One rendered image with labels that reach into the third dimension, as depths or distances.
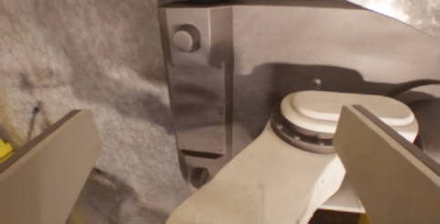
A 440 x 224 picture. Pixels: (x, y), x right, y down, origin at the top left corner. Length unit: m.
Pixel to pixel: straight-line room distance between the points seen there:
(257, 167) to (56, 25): 0.80
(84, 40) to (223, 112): 0.55
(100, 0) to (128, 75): 0.24
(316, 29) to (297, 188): 0.29
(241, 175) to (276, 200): 0.05
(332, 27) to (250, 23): 0.15
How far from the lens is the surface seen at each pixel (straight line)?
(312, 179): 0.31
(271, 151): 0.34
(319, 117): 0.35
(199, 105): 0.51
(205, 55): 0.44
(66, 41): 0.92
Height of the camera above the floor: 0.61
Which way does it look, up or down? 59 degrees down
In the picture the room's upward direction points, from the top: 157 degrees counter-clockwise
